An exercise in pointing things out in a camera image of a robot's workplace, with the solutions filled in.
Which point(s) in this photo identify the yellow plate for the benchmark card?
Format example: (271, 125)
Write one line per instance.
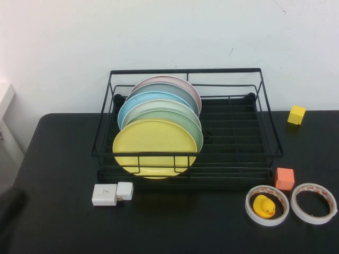
(153, 140)

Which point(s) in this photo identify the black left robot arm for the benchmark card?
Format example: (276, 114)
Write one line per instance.
(12, 219)

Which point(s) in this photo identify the green plate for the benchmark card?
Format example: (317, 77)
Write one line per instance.
(185, 123)

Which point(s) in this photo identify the cream plate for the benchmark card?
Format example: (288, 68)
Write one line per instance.
(151, 105)

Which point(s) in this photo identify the grey plate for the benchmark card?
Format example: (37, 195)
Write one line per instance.
(164, 88)

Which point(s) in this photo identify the blue plate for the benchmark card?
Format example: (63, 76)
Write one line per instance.
(132, 104)

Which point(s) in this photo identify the pink plate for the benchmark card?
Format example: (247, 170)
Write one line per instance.
(185, 83)

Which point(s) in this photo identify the small white plug adapter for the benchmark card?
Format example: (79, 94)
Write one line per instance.
(125, 191)

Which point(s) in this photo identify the large white power adapter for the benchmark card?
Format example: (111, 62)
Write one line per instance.
(104, 194)

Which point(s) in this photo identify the white double-sided tape roll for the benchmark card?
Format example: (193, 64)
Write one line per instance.
(296, 209)
(251, 211)

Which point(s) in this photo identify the yellow rubber duck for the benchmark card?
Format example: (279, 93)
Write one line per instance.
(263, 207)

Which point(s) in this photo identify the orange foam cube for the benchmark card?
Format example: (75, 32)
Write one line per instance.
(284, 178)

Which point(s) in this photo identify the yellow foam cube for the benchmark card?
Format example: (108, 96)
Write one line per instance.
(296, 115)

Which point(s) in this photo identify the white cabinet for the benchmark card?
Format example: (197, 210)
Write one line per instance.
(8, 132)

